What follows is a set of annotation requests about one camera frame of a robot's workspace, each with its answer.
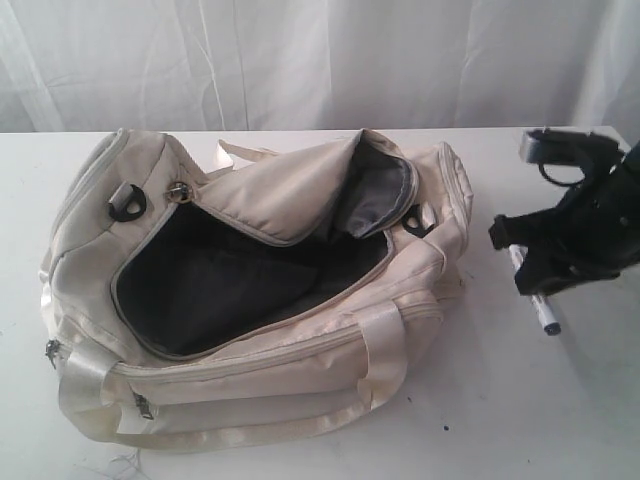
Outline black and white marker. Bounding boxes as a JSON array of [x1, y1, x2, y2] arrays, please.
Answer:
[[508, 245, 561, 336]]

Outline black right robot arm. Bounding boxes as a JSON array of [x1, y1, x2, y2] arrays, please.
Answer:
[[489, 128, 639, 296]]

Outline white backdrop curtain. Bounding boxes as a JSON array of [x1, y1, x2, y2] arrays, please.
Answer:
[[1, 1, 639, 140]]

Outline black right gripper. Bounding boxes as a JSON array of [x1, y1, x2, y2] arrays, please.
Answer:
[[488, 164, 639, 296]]

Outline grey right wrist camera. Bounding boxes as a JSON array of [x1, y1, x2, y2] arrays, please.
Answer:
[[519, 128, 624, 172]]

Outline cream white duffel bag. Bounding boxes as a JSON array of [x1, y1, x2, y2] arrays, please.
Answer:
[[40, 129, 473, 451]]

